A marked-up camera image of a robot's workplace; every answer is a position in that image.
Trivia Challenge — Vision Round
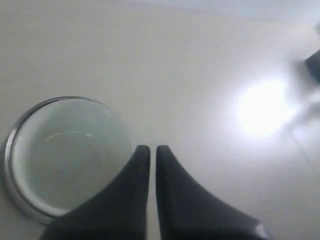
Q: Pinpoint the ribbed stainless steel bowl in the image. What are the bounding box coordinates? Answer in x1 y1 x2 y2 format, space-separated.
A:
0 96 108 226

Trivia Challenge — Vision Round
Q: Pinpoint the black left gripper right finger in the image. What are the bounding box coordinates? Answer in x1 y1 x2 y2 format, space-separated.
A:
155 145 272 240

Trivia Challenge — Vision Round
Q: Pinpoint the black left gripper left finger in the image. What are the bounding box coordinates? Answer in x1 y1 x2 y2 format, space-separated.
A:
40 145 151 240

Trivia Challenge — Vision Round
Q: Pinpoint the dark object at edge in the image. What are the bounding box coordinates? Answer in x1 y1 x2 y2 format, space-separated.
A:
304 50 320 83

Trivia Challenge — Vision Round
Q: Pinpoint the white ceramic bowl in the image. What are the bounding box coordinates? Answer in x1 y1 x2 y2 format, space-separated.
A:
11 98 133 217

